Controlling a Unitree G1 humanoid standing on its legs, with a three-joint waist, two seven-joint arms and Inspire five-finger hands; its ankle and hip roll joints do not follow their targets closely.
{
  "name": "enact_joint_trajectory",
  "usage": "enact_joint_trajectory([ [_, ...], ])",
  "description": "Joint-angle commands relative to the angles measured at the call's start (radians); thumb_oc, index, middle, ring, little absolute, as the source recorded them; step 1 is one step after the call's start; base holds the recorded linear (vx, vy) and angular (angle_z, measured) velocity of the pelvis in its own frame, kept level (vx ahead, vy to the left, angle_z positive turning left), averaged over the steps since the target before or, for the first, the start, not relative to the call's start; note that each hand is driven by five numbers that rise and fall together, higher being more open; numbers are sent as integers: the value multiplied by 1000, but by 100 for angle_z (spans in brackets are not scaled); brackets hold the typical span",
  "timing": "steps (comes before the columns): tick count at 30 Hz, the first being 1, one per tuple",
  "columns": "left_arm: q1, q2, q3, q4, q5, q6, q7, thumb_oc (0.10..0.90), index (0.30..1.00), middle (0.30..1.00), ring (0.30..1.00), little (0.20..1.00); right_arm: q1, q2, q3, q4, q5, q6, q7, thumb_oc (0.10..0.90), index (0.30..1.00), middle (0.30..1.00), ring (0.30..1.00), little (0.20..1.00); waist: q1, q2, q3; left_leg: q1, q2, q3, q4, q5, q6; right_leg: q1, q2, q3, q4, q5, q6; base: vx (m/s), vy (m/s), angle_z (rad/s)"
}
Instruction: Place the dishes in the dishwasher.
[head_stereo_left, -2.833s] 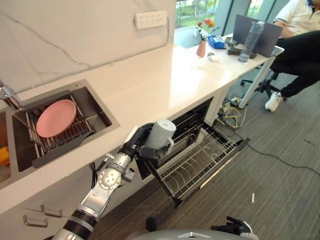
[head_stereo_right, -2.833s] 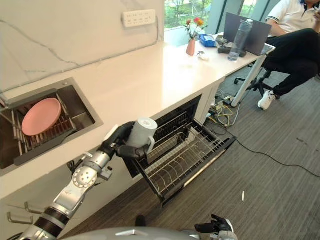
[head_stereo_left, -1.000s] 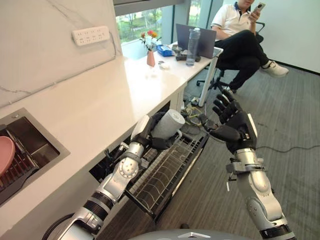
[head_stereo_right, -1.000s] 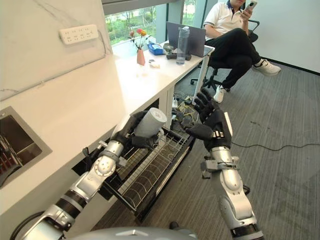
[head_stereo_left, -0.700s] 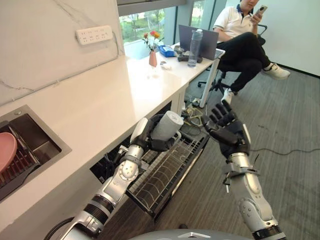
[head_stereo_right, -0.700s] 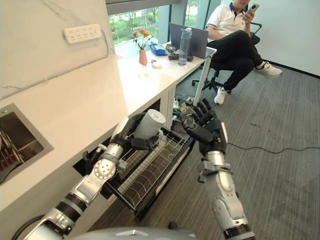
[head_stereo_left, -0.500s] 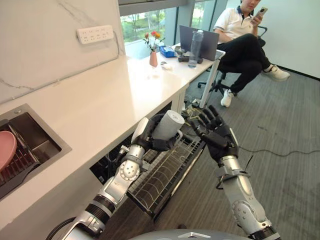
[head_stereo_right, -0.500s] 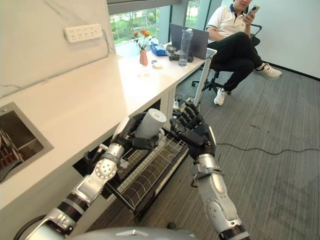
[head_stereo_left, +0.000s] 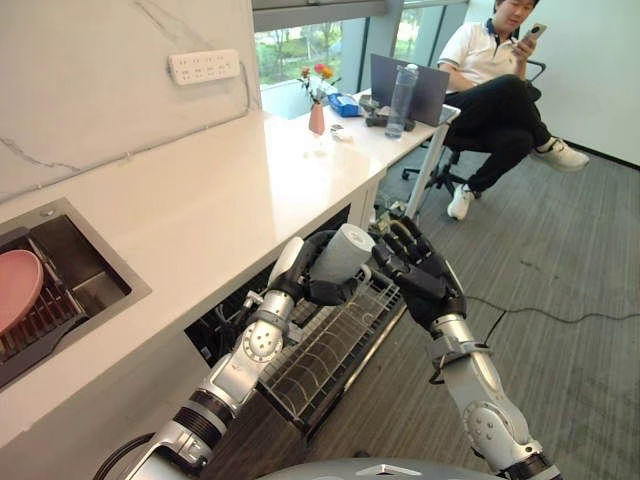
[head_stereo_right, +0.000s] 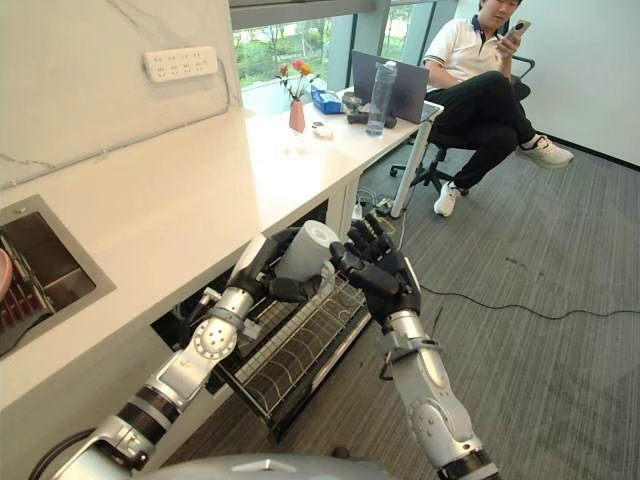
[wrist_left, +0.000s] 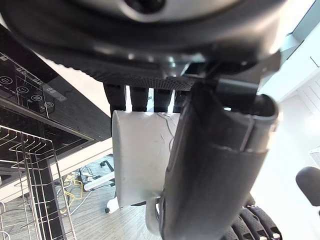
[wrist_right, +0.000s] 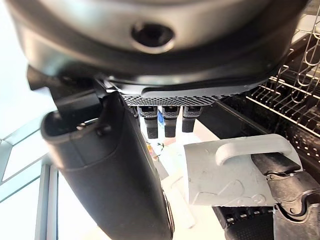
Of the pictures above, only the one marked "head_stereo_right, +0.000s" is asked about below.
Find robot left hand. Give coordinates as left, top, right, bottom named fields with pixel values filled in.
left=230, top=227, right=324, bottom=304

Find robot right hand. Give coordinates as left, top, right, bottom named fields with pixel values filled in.
left=328, top=211, right=422, bottom=332

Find grey ceramic mug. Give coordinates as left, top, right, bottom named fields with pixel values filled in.
left=273, top=219, right=337, bottom=293

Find floor power strip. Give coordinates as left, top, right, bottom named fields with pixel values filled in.
left=352, top=189, right=396, bottom=219

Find white desk leg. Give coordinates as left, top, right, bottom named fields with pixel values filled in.
left=389, top=118, right=432, bottom=219

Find black office chair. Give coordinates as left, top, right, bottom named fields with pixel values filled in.
left=389, top=55, right=536, bottom=197

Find pink flower vase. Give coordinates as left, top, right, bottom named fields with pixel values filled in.
left=288, top=99, right=307, bottom=133

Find black gadget on desk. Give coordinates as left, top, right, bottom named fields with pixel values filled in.
left=342, top=91, right=396, bottom=128

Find clear water bottle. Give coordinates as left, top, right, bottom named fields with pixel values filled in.
left=365, top=60, right=398, bottom=137

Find blue tissue box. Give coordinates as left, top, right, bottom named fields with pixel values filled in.
left=309, top=84, right=344, bottom=114

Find grey laptop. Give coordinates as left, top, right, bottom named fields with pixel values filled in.
left=351, top=49, right=437, bottom=125

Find artificial flowers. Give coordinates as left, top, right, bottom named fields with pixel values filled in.
left=275, top=59, right=321, bottom=103

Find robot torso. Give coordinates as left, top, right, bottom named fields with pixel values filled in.
left=149, top=456, right=396, bottom=480

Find person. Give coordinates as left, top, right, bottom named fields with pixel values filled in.
left=422, top=0, right=575, bottom=217

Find white power strip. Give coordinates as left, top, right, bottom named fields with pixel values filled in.
left=142, top=45, right=218, bottom=83

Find steel sink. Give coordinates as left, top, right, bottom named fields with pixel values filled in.
left=0, top=193, right=117, bottom=359

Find red dish rack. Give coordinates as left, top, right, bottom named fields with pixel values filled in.
left=0, top=234, right=56, bottom=335

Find smartphone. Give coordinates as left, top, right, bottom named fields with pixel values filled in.
left=501, top=18, right=534, bottom=45

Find pink bowl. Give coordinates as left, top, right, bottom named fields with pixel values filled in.
left=0, top=247, right=14, bottom=301

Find dishwasher wire rack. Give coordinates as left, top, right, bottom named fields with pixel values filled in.
left=217, top=273, right=372, bottom=443

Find black floor cable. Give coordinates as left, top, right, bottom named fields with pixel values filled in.
left=419, top=287, right=640, bottom=320

